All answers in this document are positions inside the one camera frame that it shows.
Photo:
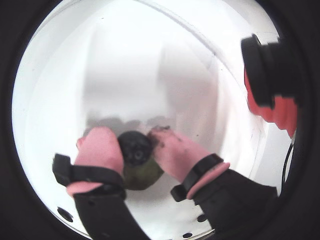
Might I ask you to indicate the pink padded gripper finger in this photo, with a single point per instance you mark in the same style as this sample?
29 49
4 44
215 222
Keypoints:
100 155
180 155

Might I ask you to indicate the red collapsible silicone cup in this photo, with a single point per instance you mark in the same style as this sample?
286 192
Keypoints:
282 115

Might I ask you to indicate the dark green leaf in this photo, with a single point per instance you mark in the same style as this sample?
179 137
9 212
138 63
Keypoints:
140 178

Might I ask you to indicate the white paper sheet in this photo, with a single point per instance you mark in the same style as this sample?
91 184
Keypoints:
112 62

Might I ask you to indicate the black round camera lens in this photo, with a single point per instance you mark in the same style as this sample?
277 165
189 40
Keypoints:
267 70

